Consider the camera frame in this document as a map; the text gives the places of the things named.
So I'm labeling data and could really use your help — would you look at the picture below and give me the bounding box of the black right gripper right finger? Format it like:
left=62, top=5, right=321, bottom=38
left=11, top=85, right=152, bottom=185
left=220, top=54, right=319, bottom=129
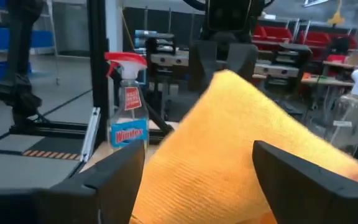
left=252, top=139, right=358, bottom=224

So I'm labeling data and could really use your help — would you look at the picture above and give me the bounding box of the wooden workbench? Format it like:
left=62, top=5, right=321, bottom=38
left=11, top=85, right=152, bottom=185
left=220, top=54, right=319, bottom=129
left=301, top=60, right=358, bottom=88

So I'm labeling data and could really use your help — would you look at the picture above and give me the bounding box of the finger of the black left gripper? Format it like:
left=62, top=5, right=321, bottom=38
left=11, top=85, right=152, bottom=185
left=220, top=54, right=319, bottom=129
left=187, top=39, right=219, bottom=93
left=227, top=42, right=259, bottom=82

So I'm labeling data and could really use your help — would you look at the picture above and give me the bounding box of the black equipment rack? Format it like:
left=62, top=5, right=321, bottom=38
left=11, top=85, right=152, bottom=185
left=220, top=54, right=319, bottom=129
left=144, top=32, right=177, bottom=94
left=265, top=43, right=312, bottom=91

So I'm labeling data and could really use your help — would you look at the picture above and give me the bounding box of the Windex spray bottle red trigger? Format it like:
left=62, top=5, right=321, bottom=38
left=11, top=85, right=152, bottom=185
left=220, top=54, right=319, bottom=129
left=104, top=51, right=150, bottom=153

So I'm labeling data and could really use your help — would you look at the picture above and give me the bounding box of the silver aluminium profile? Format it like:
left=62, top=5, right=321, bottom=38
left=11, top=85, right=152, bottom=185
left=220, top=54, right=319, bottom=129
left=79, top=107, right=101, bottom=162

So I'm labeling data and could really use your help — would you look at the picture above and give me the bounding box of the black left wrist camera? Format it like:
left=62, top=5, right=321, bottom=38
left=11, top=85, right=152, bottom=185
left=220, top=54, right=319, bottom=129
left=205, top=0, right=253, bottom=32

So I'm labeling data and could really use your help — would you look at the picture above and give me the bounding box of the yellow hanging tool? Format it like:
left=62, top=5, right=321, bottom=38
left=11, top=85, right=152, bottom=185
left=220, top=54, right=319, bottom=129
left=327, top=0, right=346, bottom=26

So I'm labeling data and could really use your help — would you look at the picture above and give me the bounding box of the black equipment stand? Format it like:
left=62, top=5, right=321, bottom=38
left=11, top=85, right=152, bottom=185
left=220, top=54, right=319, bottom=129
left=0, top=0, right=48, bottom=125

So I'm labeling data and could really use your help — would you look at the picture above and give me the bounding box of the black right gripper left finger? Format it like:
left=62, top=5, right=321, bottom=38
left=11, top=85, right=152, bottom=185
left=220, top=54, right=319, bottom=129
left=0, top=139, right=145, bottom=224

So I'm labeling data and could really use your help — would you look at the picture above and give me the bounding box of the orange microfiber towel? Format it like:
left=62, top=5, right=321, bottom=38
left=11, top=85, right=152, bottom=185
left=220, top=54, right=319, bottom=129
left=129, top=70, right=358, bottom=224

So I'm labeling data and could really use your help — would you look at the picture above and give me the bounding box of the black hazard striped mat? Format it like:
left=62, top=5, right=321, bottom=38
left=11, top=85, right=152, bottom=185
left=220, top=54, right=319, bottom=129
left=22, top=149, right=80, bottom=161

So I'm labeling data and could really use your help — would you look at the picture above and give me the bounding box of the clear spray bottle white trigger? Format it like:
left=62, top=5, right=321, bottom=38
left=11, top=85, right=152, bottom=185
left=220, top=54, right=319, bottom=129
left=326, top=68, right=358, bottom=153

